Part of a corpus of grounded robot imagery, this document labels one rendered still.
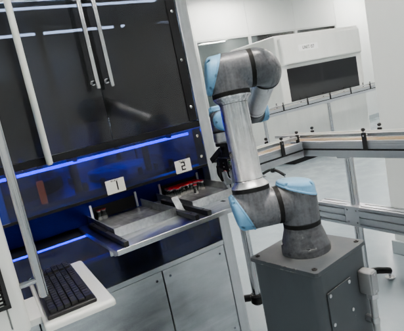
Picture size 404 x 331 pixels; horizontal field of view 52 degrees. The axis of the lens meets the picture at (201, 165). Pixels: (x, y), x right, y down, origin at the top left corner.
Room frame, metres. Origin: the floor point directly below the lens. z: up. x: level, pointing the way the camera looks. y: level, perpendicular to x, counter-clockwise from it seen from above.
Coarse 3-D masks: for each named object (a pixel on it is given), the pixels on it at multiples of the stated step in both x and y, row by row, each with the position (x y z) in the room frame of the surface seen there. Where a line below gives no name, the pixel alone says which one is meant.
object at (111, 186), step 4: (112, 180) 1.76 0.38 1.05; (116, 180) 1.77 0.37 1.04; (120, 180) 1.78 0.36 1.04; (108, 184) 1.75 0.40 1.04; (112, 184) 1.76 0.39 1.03; (120, 184) 1.78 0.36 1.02; (124, 184) 1.79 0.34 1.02; (108, 188) 1.75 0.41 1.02; (112, 188) 1.76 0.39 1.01; (116, 188) 1.77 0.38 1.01; (120, 188) 1.78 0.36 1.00; (124, 188) 1.78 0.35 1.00; (108, 192) 1.75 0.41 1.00; (112, 192) 1.76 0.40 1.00; (116, 192) 1.76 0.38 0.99
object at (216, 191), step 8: (208, 184) 2.02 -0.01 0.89; (216, 184) 1.96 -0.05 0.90; (192, 192) 1.95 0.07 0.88; (200, 192) 1.92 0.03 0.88; (208, 192) 1.88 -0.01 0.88; (216, 192) 1.85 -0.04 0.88; (224, 192) 1.73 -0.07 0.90; (160, 200) 1.91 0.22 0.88; (184, 200) 1.71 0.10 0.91; (192, 200) 1.80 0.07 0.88; (200, 200) 1.67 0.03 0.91; (208, 200) 1.69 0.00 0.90; (216, 200) 1.71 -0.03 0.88
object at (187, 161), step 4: (180, 160) 1.93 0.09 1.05; (184, 160) 1.94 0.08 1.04; (188, 160) 1.95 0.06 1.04; (176, 164) 1.92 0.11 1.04; (180, 164) 1.93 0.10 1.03; (188, 164) 1.95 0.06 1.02; (176, 168) 1.92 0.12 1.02; (180, 168) 1.93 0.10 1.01; (184, 168) 1.94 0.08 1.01; (188, 168) 1.95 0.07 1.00; (176, 172) 1.92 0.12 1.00; (180, 172) 1.93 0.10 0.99
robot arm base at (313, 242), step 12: (288, 228) 1.22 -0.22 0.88; (300, 228) 1.19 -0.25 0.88; (312, 228) 1.19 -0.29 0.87; (288, 240) 1.22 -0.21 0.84; (300, 240) 1.19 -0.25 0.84; (312, 240) 1.18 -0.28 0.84; (324, 240) 1.20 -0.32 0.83; (288, 252) 1.21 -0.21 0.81; (300, 252) 1.18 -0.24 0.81; (312, 252) 1.17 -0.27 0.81; (324, 252) 1.18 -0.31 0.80
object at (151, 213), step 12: (144, 204) 1.87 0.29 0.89; (156, 204) 1.75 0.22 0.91; (120, 216) 1.78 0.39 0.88; (132, 216) 1.74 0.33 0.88; (144, 216) 1.70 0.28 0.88; (156, 216) 1.57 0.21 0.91; (168, 216) 1.59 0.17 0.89; (108, 228) 1.53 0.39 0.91; (120, 228) 1.49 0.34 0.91; (132, 228) 1.51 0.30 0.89
